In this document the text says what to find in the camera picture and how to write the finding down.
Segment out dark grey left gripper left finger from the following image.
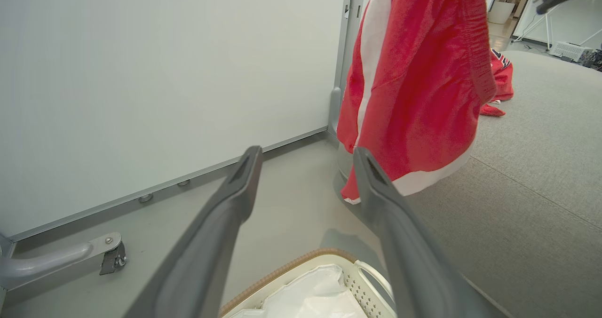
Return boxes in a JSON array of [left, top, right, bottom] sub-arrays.
[[123, 145, 263, 318]]

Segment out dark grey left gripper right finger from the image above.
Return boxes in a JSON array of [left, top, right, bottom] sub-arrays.
[[353, 147, 507, 318]]

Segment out red shorts with white stripe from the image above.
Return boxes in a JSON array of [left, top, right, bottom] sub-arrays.
[[337, 0, 498, 205]]

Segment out white stand legs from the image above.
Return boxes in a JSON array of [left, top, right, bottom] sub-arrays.
[[512, 2, 602, 51]]

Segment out white perforated box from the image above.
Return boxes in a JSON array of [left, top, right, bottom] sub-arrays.
[[548, 41, 593, 61]]

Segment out white basket with woven rim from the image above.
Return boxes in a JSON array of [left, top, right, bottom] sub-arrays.
[[219, 248, 397, 318]]

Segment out red garment with navy print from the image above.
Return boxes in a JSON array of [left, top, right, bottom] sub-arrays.
[[479, 48, 515, 118]]

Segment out white cloth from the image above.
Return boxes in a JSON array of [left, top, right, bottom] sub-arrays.
[[230, 264, 368, 318]]

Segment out grey partition foot with caster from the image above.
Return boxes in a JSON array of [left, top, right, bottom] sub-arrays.
[[0, 232, 127, 291]]

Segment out grey partition foot tube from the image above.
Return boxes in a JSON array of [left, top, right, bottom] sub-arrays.
[[328, 87, 343, 138]]

